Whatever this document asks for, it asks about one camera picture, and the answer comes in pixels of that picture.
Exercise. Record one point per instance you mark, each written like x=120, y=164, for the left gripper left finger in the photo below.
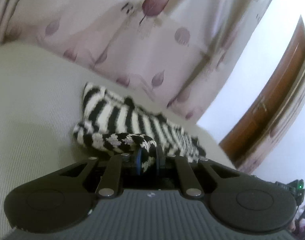
x=64, y=198

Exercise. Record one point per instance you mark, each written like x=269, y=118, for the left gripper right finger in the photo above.
x=239, y=201

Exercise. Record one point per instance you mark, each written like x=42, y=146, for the black white striped knit cardigan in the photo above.
x=115, y=124

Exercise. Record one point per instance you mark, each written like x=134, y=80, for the purple cloth item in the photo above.
x=299, y=223

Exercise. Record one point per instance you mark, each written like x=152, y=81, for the brown wooden door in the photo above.
x=252, y=124

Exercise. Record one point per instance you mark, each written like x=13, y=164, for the pink leaf print curtain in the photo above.
x=178, y=52

